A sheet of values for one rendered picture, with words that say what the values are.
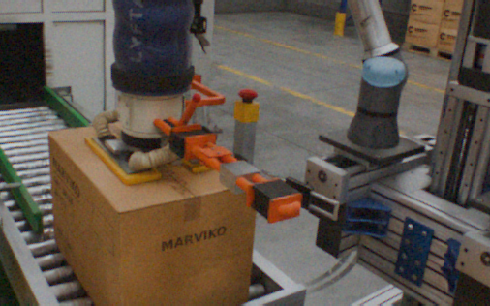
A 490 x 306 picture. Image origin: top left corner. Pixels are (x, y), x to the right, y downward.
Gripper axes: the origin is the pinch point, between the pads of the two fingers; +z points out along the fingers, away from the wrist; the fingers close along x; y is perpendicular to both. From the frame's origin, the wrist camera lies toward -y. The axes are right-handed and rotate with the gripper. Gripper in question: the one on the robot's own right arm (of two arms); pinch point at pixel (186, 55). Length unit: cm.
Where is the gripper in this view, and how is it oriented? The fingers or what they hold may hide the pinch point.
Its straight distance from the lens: 194.2
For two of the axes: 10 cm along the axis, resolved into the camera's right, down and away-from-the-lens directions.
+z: -0.7, 9.3, 3.6
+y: 5.4, 3.4, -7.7
